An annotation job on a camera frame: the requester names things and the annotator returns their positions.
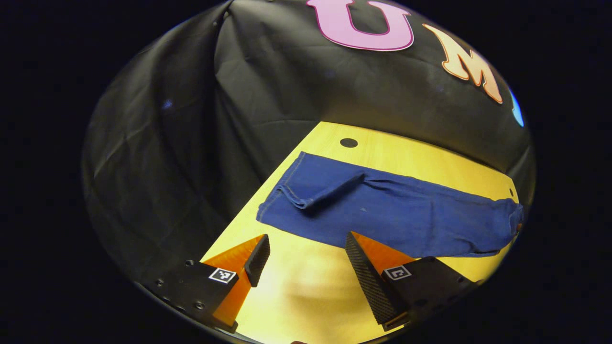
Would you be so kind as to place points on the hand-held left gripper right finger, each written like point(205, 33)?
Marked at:
point(368, 282)

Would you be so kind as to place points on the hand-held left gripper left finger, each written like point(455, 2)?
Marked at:
point(258, 260)

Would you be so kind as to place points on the blue denim jeans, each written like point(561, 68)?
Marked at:
point(406, 215)

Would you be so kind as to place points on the black backdrop cloth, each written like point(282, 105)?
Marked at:
point(191, 119)

